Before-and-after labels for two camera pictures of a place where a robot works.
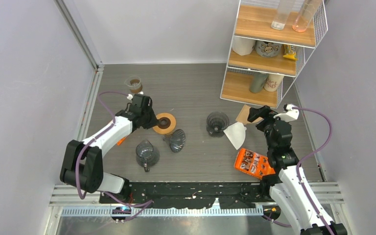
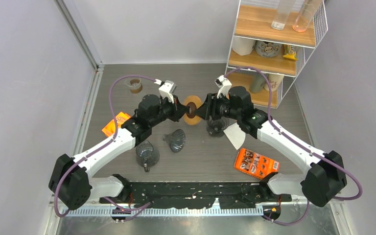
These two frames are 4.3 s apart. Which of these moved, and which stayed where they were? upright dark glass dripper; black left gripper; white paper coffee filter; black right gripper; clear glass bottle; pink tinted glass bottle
Moved: black left gripper; black right gripper
Stayed: upright dark glass dripper; pink tinted glass bottle; white paper coffee filter; clear glass bottle
